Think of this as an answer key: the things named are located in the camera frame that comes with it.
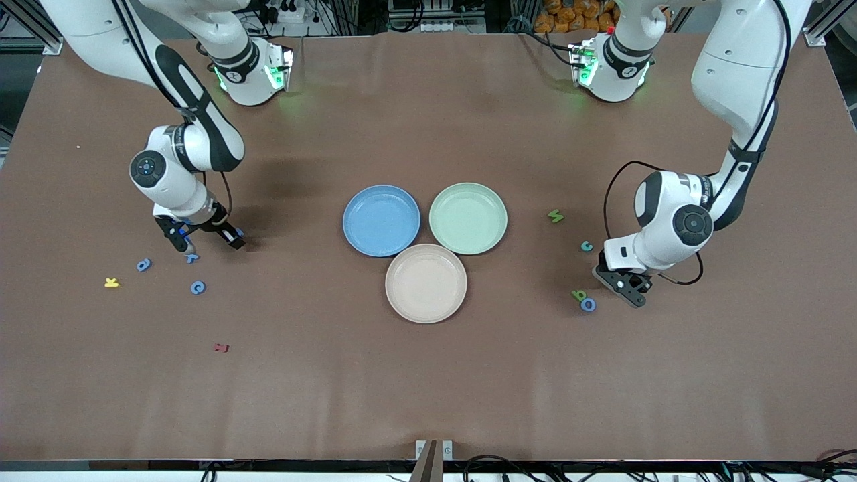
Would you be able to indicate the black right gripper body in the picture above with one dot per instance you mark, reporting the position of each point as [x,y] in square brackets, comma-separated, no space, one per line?
[218,224]

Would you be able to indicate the green foam letter q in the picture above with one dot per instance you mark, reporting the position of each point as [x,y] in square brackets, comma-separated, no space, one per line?
[580,294]

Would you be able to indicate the blue foam letter X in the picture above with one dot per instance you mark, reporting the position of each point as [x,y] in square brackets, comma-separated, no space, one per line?
[193,258]

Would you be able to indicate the blue foam letter C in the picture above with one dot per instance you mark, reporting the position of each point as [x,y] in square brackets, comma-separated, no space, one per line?
[193,288]

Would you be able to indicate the green foam letter N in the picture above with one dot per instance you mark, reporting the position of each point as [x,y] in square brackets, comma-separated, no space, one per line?
[555,215]

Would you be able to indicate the blue foam letter a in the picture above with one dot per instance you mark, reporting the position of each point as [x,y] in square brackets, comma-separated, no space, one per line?
[142,266]

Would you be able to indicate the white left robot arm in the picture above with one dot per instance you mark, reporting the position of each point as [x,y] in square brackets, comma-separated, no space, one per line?
[736,73]

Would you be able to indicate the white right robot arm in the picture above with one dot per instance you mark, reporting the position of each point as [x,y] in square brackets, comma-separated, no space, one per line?
[161,184]

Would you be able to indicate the blue foam letter O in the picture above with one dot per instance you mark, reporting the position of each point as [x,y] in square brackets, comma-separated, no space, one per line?
[582,305]

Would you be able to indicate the green round plate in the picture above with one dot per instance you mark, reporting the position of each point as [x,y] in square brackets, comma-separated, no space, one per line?
[468,218]

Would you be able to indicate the blue round plate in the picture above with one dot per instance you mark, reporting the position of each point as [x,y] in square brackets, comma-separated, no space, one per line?
[381,221]

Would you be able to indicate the silver base connector box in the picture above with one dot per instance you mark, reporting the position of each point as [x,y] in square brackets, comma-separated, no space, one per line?
[278,67]
[581,63]

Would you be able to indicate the beige round plate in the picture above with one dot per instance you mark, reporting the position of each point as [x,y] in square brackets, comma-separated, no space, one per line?
[426,284]

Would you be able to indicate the white power strip with plugs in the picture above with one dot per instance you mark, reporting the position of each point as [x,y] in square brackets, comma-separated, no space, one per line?
[288,13]

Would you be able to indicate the orange mesh bag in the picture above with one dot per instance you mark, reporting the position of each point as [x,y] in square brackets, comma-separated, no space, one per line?
[569,17]

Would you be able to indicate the long white power strip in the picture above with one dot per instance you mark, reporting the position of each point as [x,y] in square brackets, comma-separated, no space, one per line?
[452,27]

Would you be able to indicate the aluminium frame profile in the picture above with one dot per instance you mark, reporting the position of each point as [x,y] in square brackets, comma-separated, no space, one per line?
[815,38]
[50,45]

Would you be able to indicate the black table edge rail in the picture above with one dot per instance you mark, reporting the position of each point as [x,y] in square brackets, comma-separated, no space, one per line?
[134,465]

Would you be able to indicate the silver table edge bracket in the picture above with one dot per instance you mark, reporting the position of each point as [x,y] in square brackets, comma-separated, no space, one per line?
[420,450]

